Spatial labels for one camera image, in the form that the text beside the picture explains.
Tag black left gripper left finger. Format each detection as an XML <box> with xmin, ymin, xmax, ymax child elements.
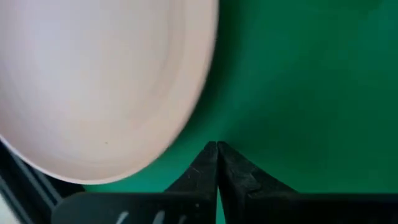
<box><xmin>51</xmin><ymin>141</ymin><xmax>218</xmax><ymax>224</ymax></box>

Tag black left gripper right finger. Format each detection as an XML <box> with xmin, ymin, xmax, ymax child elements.
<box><xmin>217</xmin><ymin>141</ymin><xmax>398</xmax><ymax>224</ymax></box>

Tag light pink plate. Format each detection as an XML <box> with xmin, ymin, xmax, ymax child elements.
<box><xmin>0</xmin><ymin>0</ymin><xmax>220</xmax><ymax>185</ymax></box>

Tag green table mat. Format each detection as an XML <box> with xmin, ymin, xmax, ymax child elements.
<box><xmin>83</xmin><ymin>0</ymin><xmax>398</xmax><ymax>224</ymax></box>

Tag black table frame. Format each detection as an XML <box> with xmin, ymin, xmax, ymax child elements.
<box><xmin>0</xmin><ymin>139</ymin><xmax>86</xmax><ymax>224</ymax></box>

